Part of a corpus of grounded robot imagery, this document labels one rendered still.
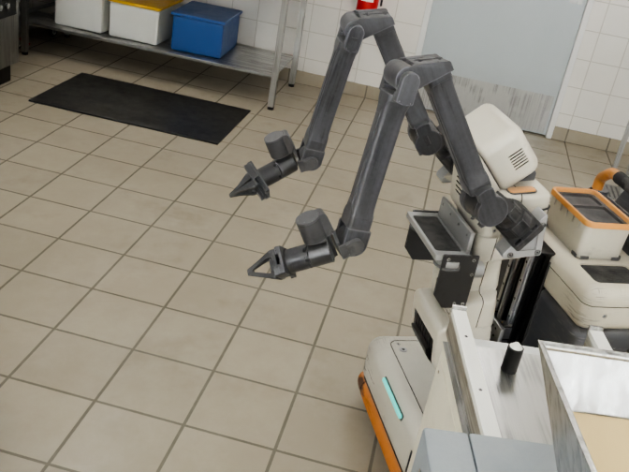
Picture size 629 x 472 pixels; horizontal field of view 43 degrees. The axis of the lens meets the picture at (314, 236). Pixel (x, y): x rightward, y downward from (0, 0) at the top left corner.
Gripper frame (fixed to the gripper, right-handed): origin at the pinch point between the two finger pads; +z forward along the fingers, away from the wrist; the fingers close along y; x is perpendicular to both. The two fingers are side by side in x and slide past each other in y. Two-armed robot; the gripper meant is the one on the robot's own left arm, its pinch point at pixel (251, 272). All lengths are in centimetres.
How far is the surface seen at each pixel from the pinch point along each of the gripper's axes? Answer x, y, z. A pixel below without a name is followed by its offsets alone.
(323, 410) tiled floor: 35, -92, 13
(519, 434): 46, 26, -49
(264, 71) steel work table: -188, -313, 52
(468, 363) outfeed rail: 32, 23, -44
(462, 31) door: -196, -371, -83
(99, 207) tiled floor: -78, -157, 111
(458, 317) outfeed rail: 22, 11, -44
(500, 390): 38, 17, -48
